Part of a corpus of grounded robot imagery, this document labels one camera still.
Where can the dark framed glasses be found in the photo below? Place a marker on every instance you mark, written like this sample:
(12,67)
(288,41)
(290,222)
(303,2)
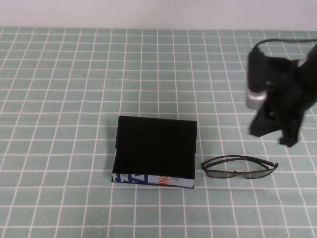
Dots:
(220,174)

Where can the black glasses case printed side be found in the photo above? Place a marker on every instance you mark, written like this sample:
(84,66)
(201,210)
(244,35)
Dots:
(153,143)

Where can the black wrist camera silver lens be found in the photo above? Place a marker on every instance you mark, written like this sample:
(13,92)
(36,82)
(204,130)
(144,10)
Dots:
(255,69)

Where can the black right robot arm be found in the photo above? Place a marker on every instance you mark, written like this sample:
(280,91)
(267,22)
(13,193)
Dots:
(310,74)

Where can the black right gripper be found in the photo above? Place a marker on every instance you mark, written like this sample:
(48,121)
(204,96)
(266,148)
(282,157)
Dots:
(284,94)

